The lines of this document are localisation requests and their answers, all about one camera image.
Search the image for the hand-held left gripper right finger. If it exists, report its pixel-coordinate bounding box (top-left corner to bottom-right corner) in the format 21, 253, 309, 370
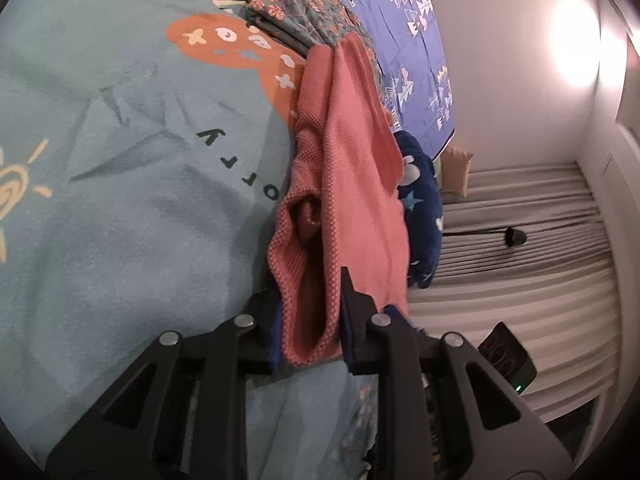
340, 266, 577, 480

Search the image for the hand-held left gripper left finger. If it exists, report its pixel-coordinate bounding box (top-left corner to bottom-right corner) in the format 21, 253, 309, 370
46, 292, 287, 480

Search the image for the coral long-sleeve shirt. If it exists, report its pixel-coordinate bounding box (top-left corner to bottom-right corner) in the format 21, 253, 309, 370
267, 31, 412, 367

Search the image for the grey pleated curtain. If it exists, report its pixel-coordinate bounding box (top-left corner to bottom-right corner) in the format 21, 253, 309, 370
407, 161, 617, 413

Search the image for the navy blanket with white prints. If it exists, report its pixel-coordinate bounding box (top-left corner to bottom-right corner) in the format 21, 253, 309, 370
394, 130, 445, 290

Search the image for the beige pillow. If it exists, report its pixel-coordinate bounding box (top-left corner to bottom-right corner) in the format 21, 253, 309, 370
440, 147, 474, 197

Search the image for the teal printed bedspread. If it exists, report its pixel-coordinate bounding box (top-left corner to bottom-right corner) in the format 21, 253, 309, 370
0, 0, 396, 480

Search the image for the purple tree-print sheet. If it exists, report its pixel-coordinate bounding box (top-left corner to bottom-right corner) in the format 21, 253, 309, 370
322, 0, 457, 147

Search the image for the floral patterned garment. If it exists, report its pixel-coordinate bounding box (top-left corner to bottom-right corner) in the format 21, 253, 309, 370
246, 0, 377, 58

